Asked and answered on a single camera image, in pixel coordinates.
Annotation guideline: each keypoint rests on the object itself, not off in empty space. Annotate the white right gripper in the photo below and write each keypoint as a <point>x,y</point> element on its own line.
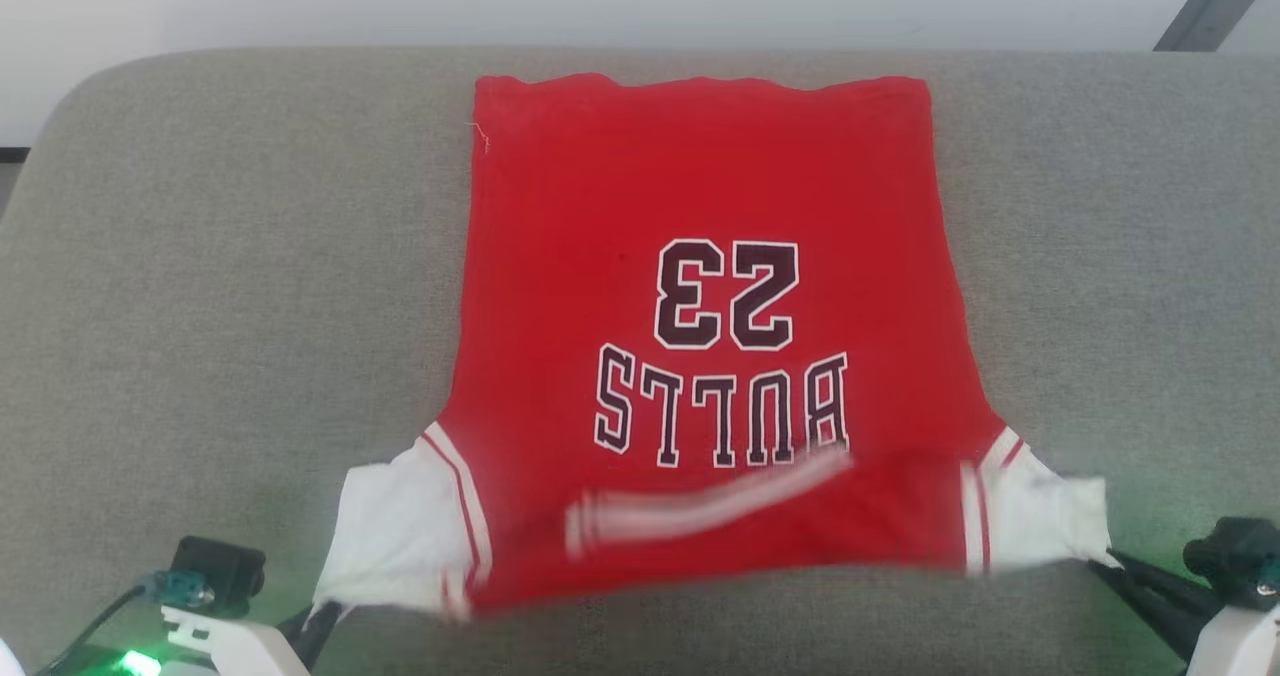
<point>1240,646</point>

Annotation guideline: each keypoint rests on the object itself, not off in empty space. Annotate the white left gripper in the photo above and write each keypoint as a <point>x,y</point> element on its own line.
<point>230,651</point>

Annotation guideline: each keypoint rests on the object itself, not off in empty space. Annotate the red Bulls 23 jersey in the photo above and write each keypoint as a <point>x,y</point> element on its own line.
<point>700,186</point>

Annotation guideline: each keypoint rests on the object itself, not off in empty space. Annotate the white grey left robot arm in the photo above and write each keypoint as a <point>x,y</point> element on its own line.
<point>4,658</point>

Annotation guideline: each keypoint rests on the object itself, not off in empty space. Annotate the grey-green fabric sofa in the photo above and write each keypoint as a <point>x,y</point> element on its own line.
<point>200,306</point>

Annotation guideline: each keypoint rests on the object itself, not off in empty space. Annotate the grey metal pole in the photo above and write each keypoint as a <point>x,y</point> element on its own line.
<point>1205,6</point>

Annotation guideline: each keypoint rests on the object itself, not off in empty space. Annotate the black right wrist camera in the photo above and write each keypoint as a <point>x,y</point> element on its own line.
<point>1235,554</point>

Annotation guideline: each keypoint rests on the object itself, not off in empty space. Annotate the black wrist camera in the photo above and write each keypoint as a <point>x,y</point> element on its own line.
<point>1235,554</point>
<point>220,568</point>

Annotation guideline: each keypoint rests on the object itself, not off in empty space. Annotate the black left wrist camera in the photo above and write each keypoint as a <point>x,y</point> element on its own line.
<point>220,568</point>

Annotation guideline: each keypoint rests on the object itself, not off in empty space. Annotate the teal left camera connector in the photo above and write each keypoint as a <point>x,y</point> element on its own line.
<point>180,588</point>

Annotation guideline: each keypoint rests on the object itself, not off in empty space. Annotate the grey rounded pole bracket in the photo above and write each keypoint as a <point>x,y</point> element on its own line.
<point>1235,1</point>

